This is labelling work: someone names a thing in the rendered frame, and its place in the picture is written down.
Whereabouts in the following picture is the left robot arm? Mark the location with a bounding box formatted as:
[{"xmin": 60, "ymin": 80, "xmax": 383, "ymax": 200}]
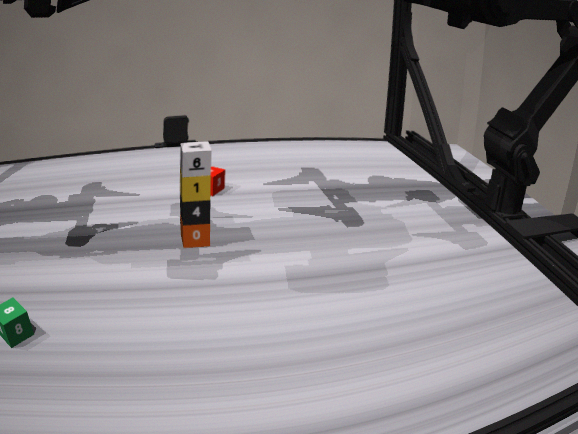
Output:
[{"xmin": 428, "ymin": 0, "xmax": 578, "ymax": 219}]

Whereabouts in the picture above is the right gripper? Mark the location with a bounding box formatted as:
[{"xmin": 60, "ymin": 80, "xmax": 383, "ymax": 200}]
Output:
[{"xmin": 3, "ymin": 0, "xmax": 89, "ymax": 18}]

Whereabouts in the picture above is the orange block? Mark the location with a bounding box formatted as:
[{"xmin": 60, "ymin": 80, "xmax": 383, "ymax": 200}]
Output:
[{"xmin": 180, "ymin": 214, "xmax": 210, "ymax": 248}]

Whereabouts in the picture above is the red block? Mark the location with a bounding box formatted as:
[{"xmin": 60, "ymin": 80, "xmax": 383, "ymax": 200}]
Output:
[{"xmin": 210, "ymin": 167, "xmax": 225, "ymax": 196}]

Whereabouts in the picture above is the yellow block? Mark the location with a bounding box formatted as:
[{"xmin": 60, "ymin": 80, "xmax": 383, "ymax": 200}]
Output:
[{"xmin": 180, "ymin": 169, "xmax": 211, "ymax": 202}]

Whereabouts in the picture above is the green block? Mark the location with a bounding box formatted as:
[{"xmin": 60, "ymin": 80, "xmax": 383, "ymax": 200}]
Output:
[{"xmin": 0, "ymin": 297, "xmax": 34, "ymax": 348}]

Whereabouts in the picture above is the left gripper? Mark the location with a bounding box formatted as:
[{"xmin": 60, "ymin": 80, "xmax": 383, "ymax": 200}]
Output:
[{"xmin": 404, "ymin": 0, "xmax": 437, "ymax": 6}]

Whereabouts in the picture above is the white block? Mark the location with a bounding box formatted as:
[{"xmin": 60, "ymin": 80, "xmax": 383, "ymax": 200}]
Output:
[{"xmin": 180, "ymin": 141, "xmax": 212, "ymax": 177}]

